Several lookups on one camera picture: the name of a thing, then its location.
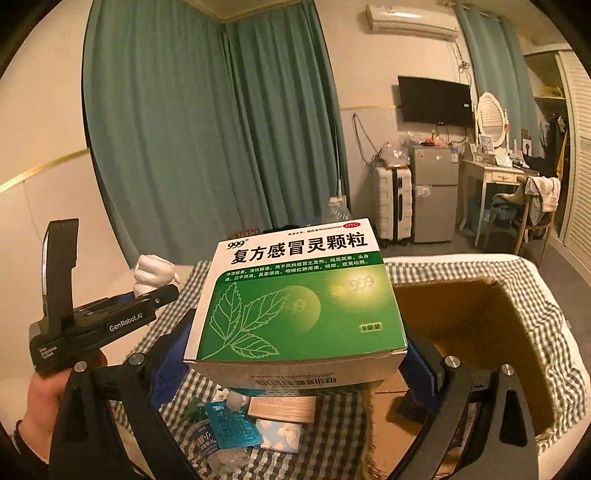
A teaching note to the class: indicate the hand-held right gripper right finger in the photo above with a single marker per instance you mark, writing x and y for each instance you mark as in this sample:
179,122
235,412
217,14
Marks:
425,378

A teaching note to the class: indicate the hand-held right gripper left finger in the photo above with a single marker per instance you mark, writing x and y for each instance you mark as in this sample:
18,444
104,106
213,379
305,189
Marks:
173,364

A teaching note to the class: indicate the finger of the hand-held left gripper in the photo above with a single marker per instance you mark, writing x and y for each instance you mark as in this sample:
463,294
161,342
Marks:
159,296

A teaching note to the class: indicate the brown woven storage box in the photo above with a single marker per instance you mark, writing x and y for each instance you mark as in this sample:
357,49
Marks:
461,314

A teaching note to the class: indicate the green medicine box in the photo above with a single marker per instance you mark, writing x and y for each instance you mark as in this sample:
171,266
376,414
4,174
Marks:
295,295

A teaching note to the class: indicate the person's left forearm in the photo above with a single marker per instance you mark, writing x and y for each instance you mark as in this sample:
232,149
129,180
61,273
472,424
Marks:
32,450

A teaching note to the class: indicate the person's left hand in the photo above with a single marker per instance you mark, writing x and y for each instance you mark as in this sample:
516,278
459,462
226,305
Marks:
44,399

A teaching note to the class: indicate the green packet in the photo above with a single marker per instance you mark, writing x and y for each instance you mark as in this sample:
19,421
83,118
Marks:
196,410

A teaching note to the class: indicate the blue foil packet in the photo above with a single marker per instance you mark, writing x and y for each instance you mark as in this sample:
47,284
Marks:
233,429

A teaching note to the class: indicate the clear plastic water bottle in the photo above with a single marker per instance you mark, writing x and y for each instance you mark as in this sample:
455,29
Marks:
203,454

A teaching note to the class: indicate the green checked tablecloth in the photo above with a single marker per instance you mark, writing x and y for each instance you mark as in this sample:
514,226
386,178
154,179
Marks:
341,429

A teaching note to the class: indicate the brown patterned bag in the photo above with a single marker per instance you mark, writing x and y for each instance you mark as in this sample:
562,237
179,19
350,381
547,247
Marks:
247,230

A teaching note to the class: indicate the small beige box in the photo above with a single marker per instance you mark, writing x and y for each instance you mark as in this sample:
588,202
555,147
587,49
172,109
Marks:
281,410

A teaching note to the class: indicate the patterned tissue pack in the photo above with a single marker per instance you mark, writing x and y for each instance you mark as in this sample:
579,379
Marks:
279,438

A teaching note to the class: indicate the large green curtain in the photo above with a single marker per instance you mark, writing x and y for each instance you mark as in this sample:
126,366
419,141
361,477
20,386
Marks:
194,129

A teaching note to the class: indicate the white suitcase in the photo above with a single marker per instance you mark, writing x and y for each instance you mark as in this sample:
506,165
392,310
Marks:
392,203

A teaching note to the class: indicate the grey mini fridge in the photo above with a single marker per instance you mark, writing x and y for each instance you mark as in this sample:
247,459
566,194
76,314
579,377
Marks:
434,198

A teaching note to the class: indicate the wooden chair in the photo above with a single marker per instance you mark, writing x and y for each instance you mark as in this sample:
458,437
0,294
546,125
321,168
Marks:
531,226

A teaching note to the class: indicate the large clear water jug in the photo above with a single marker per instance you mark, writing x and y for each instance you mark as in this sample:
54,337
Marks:
340,210

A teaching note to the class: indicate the white dressing table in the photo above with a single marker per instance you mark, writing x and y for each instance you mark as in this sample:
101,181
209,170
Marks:
485,173

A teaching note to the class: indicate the white towel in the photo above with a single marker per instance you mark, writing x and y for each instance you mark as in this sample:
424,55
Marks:
547,191

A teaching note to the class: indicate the clear plastic bags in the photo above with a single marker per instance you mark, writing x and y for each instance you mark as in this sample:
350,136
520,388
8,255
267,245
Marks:
390,157

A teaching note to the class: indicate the white louvred wardrobe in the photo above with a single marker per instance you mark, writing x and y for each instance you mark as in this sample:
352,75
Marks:
577,161

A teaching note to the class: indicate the white oval vanity mirror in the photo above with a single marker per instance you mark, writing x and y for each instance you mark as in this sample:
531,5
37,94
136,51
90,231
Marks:
491,120

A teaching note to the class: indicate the narrow green curtain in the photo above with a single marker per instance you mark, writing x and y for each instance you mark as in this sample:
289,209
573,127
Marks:
491,60

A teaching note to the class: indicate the white air conditioner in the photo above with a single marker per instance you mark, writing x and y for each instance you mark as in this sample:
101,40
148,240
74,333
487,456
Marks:
411,21

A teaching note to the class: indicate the small photo frame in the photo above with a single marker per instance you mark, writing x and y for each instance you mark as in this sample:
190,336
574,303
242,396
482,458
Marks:
485,143

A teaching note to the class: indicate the black wall television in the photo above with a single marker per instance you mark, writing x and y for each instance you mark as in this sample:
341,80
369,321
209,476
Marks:
434,101

